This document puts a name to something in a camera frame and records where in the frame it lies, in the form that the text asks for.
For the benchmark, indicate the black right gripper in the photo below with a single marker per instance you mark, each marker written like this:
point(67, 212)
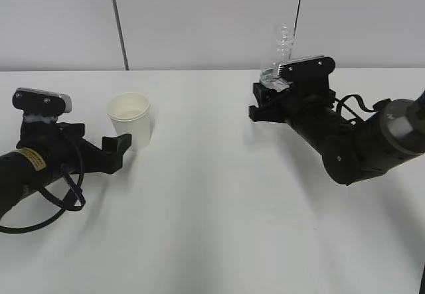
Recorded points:
point(301, 110)

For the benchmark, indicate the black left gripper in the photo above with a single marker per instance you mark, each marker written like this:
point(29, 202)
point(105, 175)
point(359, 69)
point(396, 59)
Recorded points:
point(45, 151)

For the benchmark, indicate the clear green-label water bottle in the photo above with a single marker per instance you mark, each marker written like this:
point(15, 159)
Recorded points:
point(277, 51)

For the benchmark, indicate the white paper cup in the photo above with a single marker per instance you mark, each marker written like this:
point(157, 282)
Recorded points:
point(130, 113)

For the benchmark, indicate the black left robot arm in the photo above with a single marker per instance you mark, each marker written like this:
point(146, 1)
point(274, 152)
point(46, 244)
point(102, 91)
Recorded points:
point(65, 192)

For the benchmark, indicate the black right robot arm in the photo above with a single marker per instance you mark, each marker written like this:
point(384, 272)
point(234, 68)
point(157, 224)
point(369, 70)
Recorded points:
point(351, 150)

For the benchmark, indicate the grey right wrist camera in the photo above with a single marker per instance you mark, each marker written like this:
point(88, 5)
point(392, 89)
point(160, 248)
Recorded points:
point(309, 74)

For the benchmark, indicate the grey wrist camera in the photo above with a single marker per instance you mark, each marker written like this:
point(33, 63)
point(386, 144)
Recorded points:
point(309, 74)
point(41, 103)

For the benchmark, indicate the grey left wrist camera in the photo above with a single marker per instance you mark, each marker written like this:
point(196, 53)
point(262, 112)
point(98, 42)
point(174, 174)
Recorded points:
point(41, 103)

